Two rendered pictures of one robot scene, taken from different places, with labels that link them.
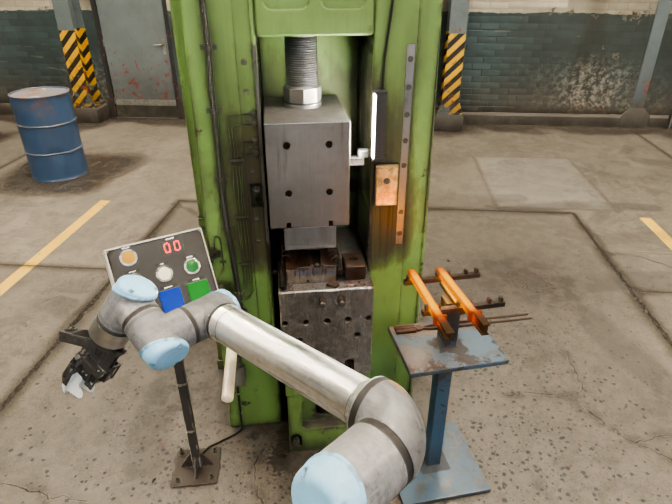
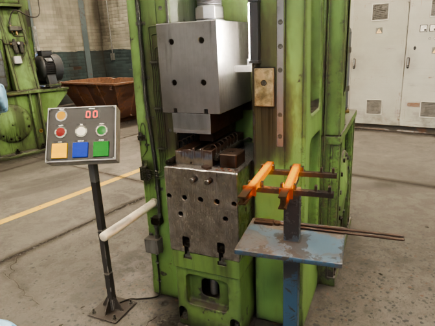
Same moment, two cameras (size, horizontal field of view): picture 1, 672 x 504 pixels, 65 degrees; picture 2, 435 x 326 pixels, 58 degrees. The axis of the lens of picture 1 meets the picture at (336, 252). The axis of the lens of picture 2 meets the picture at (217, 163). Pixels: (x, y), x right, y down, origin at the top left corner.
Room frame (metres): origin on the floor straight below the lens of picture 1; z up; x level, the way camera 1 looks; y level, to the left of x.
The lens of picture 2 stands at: (0.34, -0.93, 1.46)
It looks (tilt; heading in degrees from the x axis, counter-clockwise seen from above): 17 degrees down; 31
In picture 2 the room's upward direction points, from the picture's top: 3 degrees counter-clockwise
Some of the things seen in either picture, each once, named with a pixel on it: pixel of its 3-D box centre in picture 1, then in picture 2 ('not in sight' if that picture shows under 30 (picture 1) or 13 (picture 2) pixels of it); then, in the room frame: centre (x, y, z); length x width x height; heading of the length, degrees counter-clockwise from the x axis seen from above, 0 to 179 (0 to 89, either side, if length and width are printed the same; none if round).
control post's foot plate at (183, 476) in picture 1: (195, 460); (111, 302); (1.67, 0.65, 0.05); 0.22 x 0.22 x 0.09; 6
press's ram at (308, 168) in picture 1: (315, 158); (215, 65); (2.02, 0.08, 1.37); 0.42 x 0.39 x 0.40; 6
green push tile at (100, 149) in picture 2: (199, 291); (101, 149); (1.61, 0.49, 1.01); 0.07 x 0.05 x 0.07; 121
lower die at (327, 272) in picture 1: (307, 249); (211, 145); (2.02, 0.12, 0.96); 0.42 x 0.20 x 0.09; 6
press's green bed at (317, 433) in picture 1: (322, 374); (226, 268); (2.04, 0.07, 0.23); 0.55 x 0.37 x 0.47; 6
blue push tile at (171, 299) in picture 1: (171, 299); (80, 150); (1.56, 0.58, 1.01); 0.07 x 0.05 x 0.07; 121
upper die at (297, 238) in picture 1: (306, 215); (210, 115); (2.02, 0.12, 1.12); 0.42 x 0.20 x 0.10; 6
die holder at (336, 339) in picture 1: (321, 298); (224, 193); (2.04, 0.07, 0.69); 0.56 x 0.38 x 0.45; 6
